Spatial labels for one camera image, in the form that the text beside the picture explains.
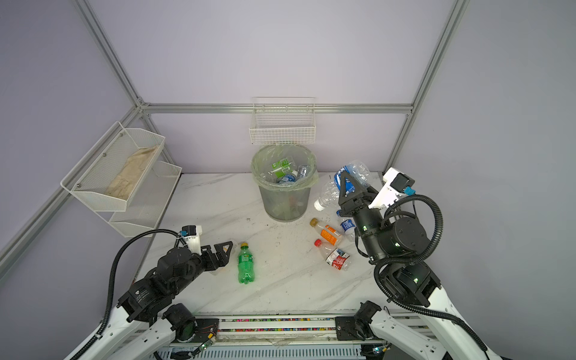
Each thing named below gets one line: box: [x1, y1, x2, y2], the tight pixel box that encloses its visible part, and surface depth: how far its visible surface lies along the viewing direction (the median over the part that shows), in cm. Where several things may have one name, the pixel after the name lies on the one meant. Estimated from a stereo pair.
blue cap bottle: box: [336, 209, 357, 239], surface depth 97 cm
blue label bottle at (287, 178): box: [277, 174, 297, 185], surface depth 93 cm
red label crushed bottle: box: [314, 238, 351, 272], surface depth 88 cm
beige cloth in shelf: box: [105, 145, 157, 201], surface depth 81 cm
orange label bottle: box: [309, 217, 342, 246], surface depth 95 cm
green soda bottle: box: [237, 242, 255, 285], surface depth 86 cm
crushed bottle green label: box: [268, 157, 293, 179], surface depth 95 cm
